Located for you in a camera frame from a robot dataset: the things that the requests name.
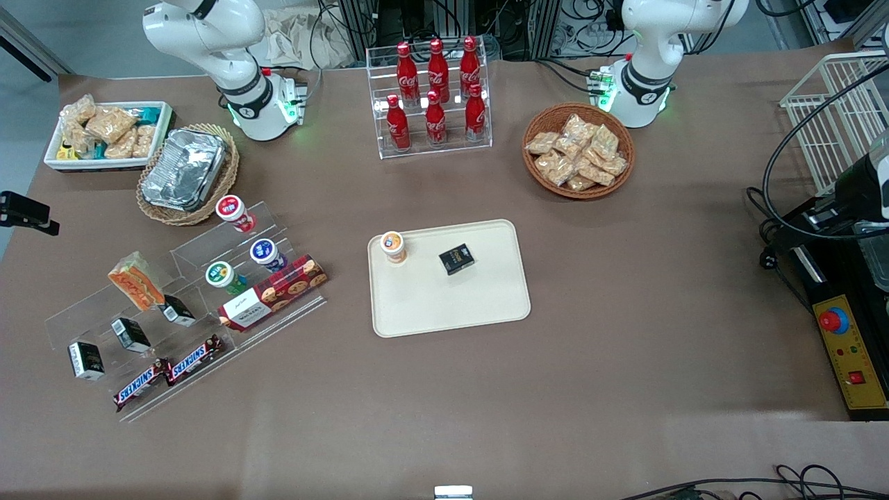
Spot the clear acrylic bottle rack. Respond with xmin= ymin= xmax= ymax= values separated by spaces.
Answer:
xmin=366 ymin=36 xmax=492 ymax=160

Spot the red lid snack cup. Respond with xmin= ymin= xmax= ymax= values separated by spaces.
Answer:
xmin=215 ymin=194 xmax=256 ymax=234

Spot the white wire basket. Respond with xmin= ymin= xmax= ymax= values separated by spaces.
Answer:
xmin=779 ymin=50 xmax=889 ymax=195

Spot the light oval wicker basket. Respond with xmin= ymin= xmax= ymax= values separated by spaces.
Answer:
xmin=135 ymin=123 xmax=240 ymax=227

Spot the thick black looped cable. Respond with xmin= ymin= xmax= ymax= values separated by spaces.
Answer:
xmin=747 ymin=62 xmax=889 ymax=272

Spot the white rectangular bin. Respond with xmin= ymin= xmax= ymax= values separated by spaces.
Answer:
xmin=43 ymin=101 xmax=174 ymax=173

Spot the brown round wicker basket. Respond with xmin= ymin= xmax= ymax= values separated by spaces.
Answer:
xmin=522 ymin=103 xmax=635 ymax=201

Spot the black yellow control box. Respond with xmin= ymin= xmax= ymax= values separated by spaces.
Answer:
xmin=792 ymin=198 xmax=889 ymax=422

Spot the red cola bottle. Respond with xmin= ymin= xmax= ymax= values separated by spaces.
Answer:
xmin=426 ymin=38 xmax=451 ymax=103
xmin=396 ymin=42 xmax=420 ymax=106
xmin=464 ymin=83 xmax=487 ymax=142
xmin=424 ymin=90 xmax=447 ymax=147
xmin=459 ymin=36 xmax=482 ymax=98
xmin=386 ymin=94 xmax=412 ymax=151

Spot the crumpled beige cloth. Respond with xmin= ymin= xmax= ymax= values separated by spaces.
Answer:
xmin=249 ymin=6 xmax=356 ymax=70

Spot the clear acrylic tiered stand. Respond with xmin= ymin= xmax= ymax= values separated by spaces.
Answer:
xmin=45 ymin=201 xmax=327 ymax=423

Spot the orange sandwich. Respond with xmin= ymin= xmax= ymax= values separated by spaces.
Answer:
xmin=108 ymin=251 xmax=166 ymax=311

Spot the thin black cable bundle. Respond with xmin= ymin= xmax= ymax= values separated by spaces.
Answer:
xmin=618 ymin=464 xmax=889 ymax=500

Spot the cream plastic tray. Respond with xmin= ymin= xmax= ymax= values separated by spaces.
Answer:
xmin=367 ymin=219 xmax=532 ymax=339

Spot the red emergency stop button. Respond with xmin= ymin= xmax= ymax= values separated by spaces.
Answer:
xmin=818 ymin=306 xmax=850 ymax=334

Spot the green lid snack cup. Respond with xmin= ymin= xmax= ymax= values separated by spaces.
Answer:
xmin=205 ymin=261 xmax=247 ymax=296

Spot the aluminium frame rack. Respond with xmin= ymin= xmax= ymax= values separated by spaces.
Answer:
xmin=337 ymin=0 xmax=626 ymax=62

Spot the Snickers chocolate bar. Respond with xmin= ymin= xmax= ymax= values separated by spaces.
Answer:
xmin=165 ymin=334 xmax=224 ymax=386
xmin=113 ymin=359 xmax=171 ymax=412

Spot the blue lid snack cup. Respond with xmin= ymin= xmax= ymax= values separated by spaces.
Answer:
xmin=250 ymin=237 xmax=287 ymax=273

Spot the red plaid cookie box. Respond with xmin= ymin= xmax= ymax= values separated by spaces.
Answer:
xmin=218 ymin=254 xmax=329 ymax=332

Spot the aluminium foil container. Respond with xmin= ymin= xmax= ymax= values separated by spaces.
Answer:
xmin=141 ymin=128 xmax=230 ymax=213

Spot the orange lid snack cup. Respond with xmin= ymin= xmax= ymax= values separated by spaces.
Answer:
xmin=380 ymin=231 xmax=408 ymax=265

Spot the grey metal beam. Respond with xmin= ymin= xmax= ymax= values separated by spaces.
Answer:
xmin=0 ymin=7 xmax=74 ymax=83

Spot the small black box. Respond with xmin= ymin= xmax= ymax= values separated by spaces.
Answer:
xmin=111 ymin=317 xmax=151 ymax=353
xmin=67 ymin=340 xmax=106 ymax=381
xmin=161 ymin=295 xmax=197 ymax=327
xmin=438 ymin=244 xmax=476 ymax=276

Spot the black grey machine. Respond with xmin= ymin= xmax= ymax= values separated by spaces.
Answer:
xmin=806 ymin=132 xmax=889 ymax=240

